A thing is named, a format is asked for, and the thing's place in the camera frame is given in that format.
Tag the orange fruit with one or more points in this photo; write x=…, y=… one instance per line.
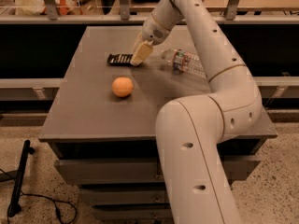
x=122, y=86

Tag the grey metal railing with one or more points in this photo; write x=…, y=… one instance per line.
x=215, y=7

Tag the grey drawer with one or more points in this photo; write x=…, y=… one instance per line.
x=139, y=170
x=125, y=194
x=132, y=211

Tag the top grey drawer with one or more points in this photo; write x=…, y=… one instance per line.
x=139, y=170

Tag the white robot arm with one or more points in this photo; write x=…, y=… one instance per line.
x=188, y=129

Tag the bottom grey drawer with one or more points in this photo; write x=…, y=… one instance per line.
x=132, y=211

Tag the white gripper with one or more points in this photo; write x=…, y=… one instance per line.
x=151, y=32

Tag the black stand bar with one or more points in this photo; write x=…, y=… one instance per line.
x=14, y=207

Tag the middle grey drawer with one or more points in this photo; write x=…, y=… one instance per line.
x=125, y=194

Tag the grey drawer cabinet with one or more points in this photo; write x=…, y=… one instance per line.
x=88, y=121

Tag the clear plastic water bottle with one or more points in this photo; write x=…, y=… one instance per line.
x=183, y=62

